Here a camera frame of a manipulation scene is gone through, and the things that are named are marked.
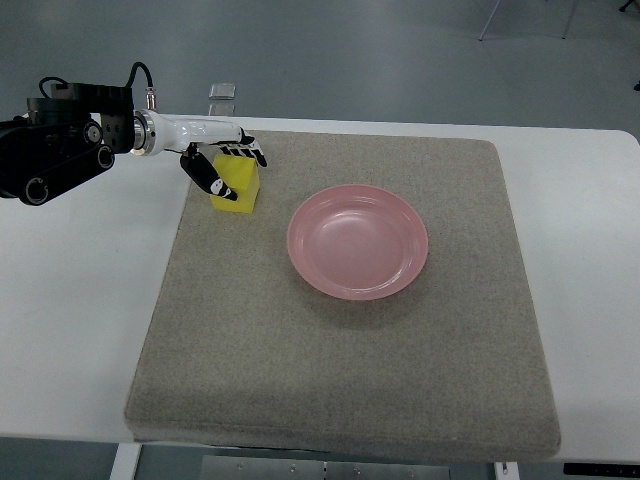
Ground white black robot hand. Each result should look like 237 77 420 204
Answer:
133 110 267 202

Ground yellow foam block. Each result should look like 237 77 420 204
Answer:
210 154 260 214

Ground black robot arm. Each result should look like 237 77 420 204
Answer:
1 62 155 206

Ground pink plate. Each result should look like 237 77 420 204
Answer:
286 184 429 301

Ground beige fabric mat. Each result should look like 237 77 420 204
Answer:
124 132 561 463

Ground white table leg left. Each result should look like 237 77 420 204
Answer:
109 443 142 480

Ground metal chair legs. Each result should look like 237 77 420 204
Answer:
476 1 581 42

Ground metal table base plate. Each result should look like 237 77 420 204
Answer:
199 455 451 480

